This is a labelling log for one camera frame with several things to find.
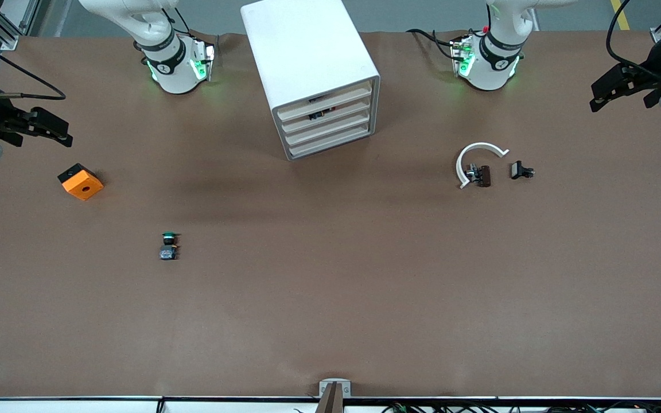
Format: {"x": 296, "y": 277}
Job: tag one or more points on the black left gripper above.
{"x": 652, "y": 73}

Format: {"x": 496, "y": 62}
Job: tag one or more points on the red push button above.
{"x": 320, "y": 115}

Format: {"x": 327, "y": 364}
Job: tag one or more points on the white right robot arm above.
{"x": 164, "y": 57}

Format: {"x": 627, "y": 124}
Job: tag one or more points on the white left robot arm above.
{"x": 491, "y": 57}

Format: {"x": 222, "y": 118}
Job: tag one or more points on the orange and black button box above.
{"x": 81, "y": 183}

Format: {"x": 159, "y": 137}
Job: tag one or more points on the green push button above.
{"x": 168, "y": 246}

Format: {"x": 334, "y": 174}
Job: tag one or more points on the black small component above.
{"x": 518, "y": 170}

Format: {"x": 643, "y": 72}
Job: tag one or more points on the white curved plastic piece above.
{"x": 479, "y": 146}

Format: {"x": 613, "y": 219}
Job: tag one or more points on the dark brown small component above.
{"x": 484, "y": 176}

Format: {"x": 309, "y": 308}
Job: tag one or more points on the white table edge rail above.
{"x": 78, "y": 406}

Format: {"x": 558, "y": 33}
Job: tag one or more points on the grey metal table bracket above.
{"x": 325, "y": 385}

